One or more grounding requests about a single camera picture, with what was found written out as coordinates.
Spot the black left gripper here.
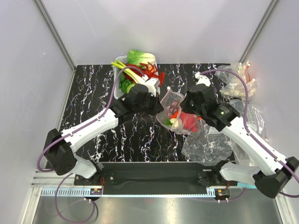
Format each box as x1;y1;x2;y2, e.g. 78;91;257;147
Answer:
134;91;164;116

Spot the red bell pepper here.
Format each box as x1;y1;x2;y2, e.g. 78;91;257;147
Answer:
180;112;198;133

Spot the white radish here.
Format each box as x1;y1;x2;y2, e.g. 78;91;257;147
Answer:
166;118;183;129

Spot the clear pink zip bag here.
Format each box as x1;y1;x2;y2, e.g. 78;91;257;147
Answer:
156;87;202;138

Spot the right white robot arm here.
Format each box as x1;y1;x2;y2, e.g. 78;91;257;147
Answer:
180;84;299;198

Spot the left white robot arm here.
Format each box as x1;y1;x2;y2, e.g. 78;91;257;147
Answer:
44;84;163;185

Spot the bag of white pieces top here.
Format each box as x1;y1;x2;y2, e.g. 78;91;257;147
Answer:
214;61;258;101

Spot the clear bag right middle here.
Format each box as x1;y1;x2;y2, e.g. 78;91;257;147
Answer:
229;99;264;137

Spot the green bell pepper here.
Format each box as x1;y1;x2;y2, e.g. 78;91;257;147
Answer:
119;79;134;93

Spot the green white leek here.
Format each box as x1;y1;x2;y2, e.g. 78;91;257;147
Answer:
111;60;145;84

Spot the small red orange pepper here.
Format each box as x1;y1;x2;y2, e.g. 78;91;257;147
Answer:
171;111;179;119

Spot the white plastic basket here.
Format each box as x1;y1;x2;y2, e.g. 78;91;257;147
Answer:
114;55;149;99

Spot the red toy lobster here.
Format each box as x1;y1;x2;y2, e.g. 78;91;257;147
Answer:
126;63;165;87

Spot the green napa cabbage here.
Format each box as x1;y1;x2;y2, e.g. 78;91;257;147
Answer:
127;49;156;69

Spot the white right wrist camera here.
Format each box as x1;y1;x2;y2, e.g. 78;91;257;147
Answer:
194;72;211;87

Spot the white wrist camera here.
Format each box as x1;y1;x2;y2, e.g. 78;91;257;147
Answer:
194;72;211;87
143;78;160;96

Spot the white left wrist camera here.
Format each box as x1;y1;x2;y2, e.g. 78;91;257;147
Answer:
143;78;160;96

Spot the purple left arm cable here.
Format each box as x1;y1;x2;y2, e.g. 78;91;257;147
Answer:
37;67;147;222

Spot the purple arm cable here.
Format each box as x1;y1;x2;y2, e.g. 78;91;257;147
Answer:
37;67;147;222
198;69;299;199

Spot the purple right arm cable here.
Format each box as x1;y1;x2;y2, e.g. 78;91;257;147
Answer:
198;69;299;199

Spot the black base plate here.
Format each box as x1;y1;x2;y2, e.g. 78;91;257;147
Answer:
74;162;228;196

